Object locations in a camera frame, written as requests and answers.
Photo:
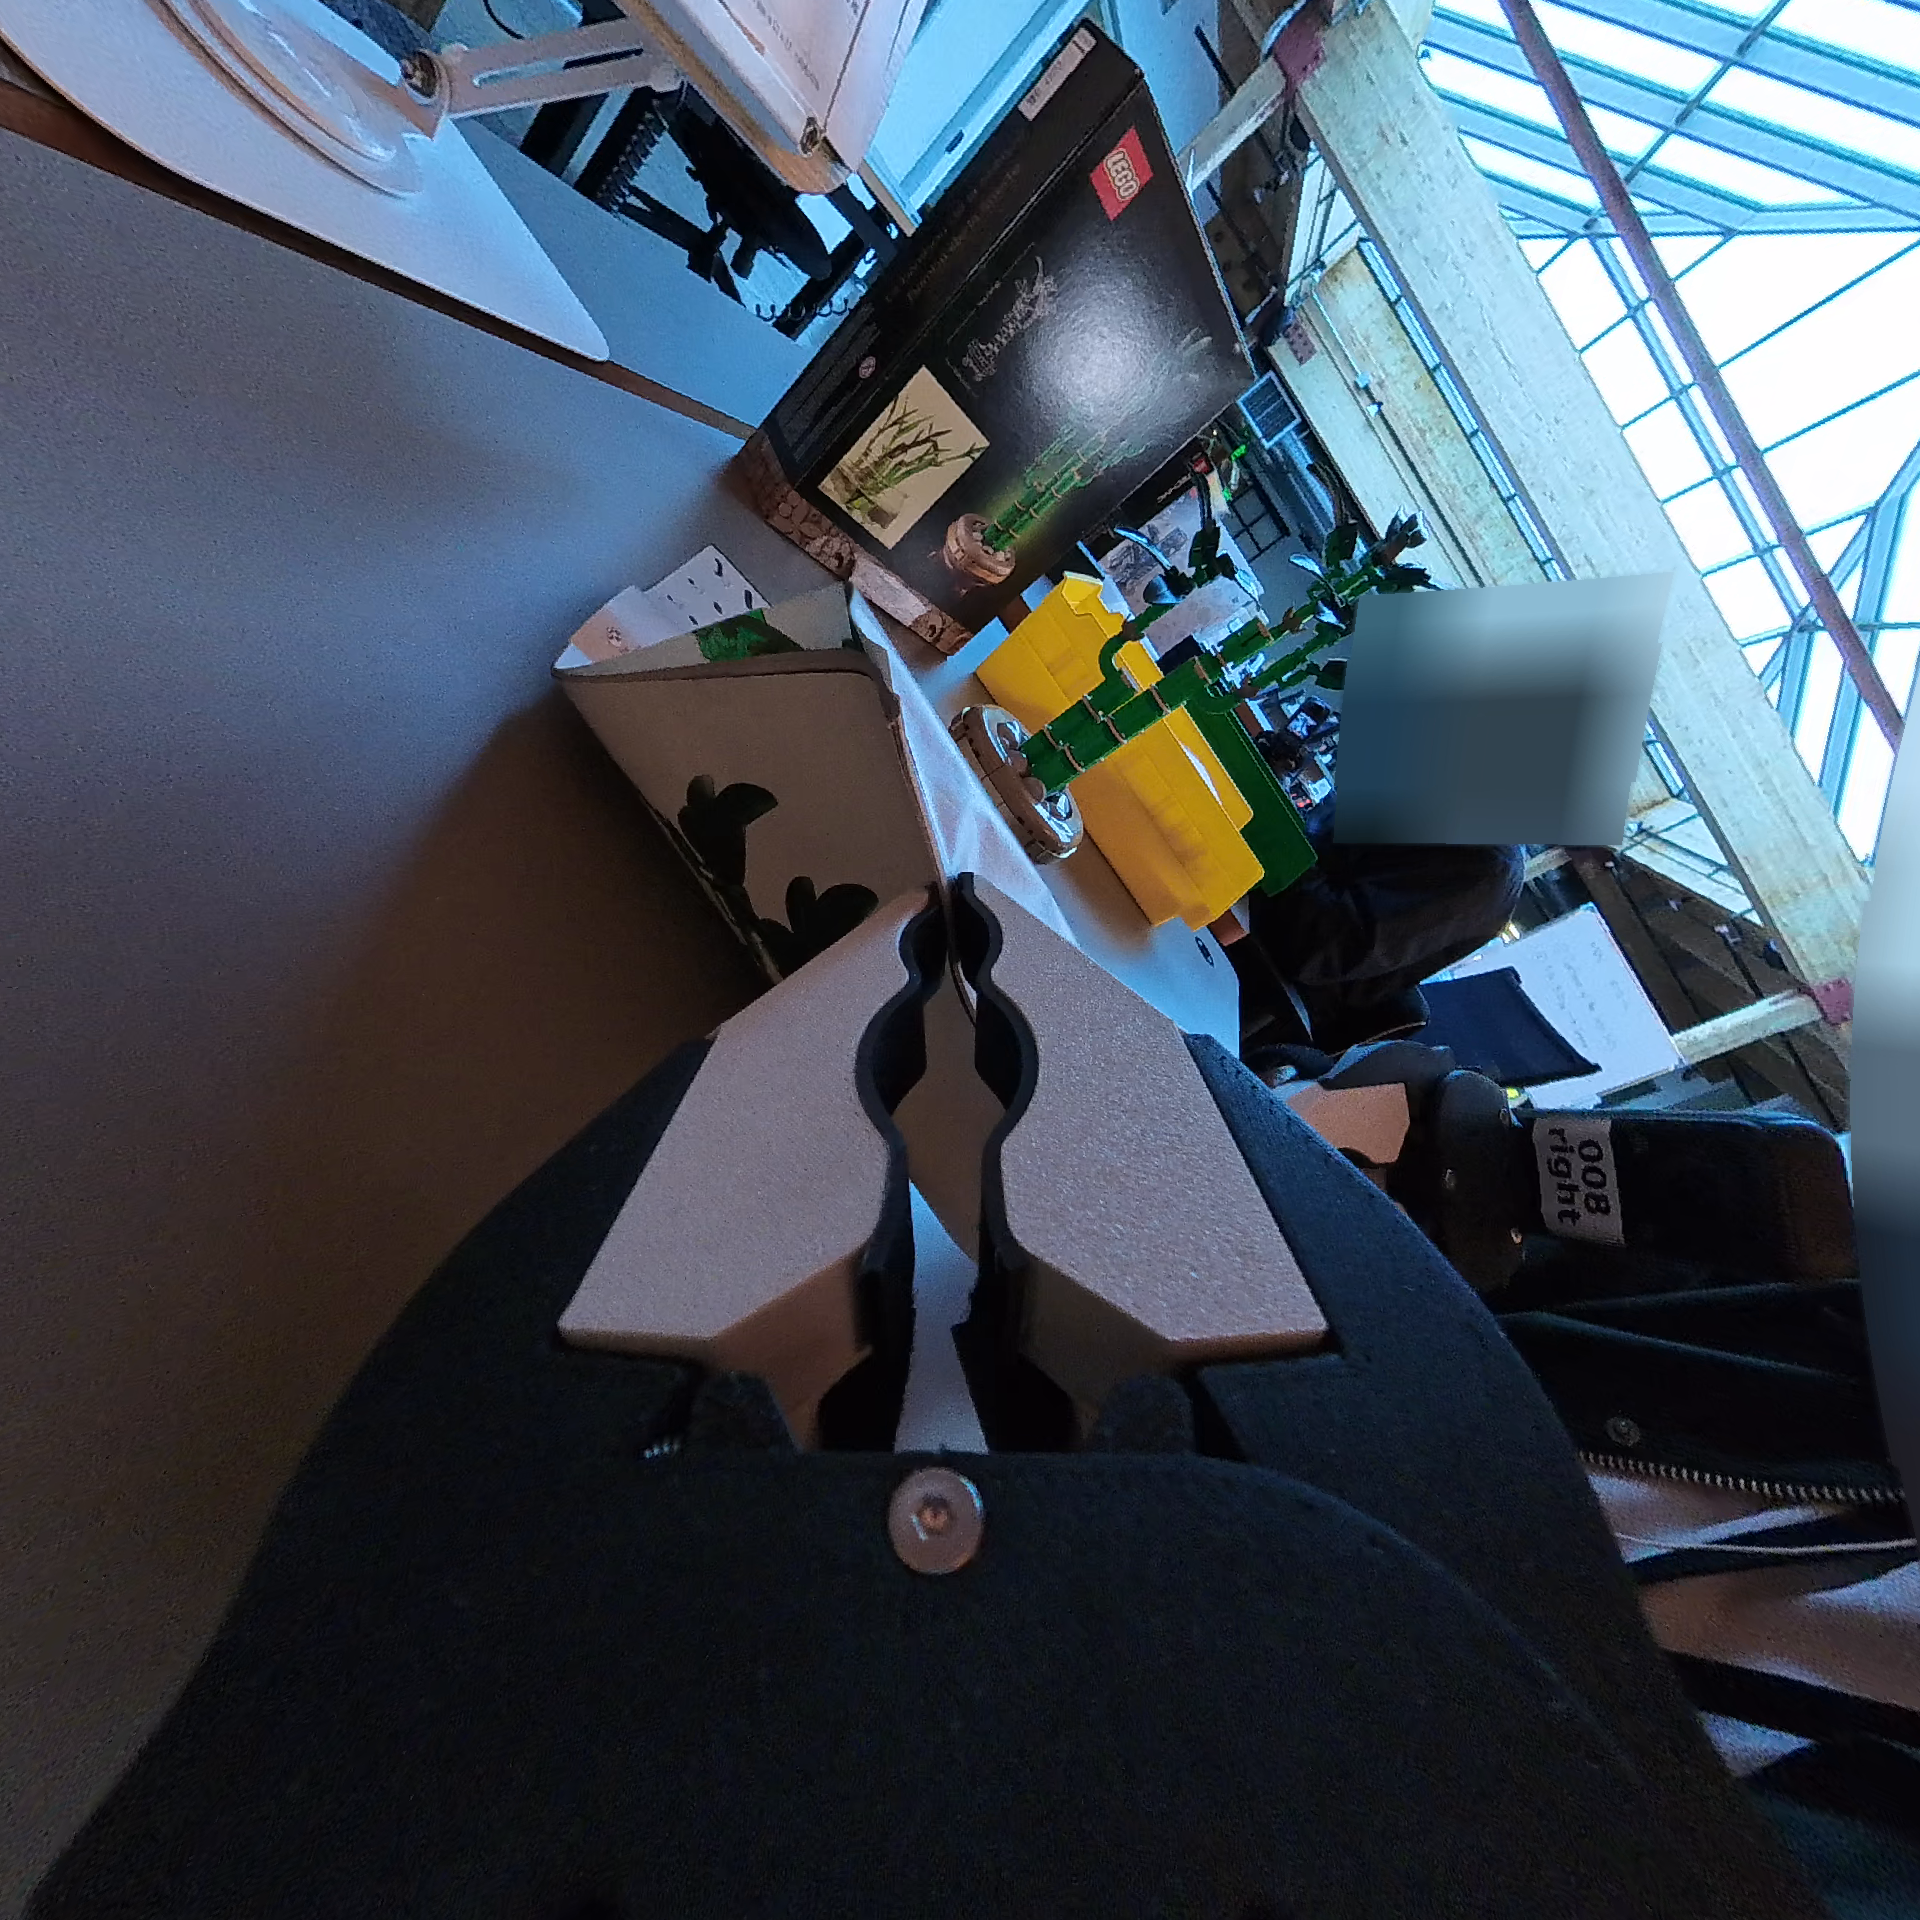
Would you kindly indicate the whiteboard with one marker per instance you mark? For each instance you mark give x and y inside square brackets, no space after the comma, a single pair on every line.
[1605,1004]

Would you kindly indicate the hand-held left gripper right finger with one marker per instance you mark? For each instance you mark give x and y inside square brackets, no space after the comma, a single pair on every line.
[1141,1185]

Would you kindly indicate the white instruction booklet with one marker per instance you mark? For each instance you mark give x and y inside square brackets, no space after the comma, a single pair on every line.
[780,735]

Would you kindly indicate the yellow storage bin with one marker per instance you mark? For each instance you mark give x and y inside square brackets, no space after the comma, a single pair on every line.
[1170,839]

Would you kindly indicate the green toy brick bamboo plant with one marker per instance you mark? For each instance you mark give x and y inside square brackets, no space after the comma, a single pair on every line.
[1109,721]

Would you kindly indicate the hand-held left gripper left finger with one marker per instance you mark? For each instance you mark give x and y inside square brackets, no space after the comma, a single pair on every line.
[734,1200]

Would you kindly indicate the black toy box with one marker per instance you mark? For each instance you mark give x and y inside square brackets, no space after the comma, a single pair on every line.
[1080,329]

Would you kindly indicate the person's dark jacket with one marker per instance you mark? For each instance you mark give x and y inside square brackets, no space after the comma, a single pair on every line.
[1724,1380]

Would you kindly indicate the green storage bin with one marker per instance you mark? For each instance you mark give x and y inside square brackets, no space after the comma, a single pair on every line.
[1276,826]

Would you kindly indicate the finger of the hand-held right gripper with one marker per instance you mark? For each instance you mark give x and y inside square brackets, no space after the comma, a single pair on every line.
[1365,1123]

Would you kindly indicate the grey desk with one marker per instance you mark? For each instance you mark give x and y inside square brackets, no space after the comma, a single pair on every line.
[300,750]
[660,315]

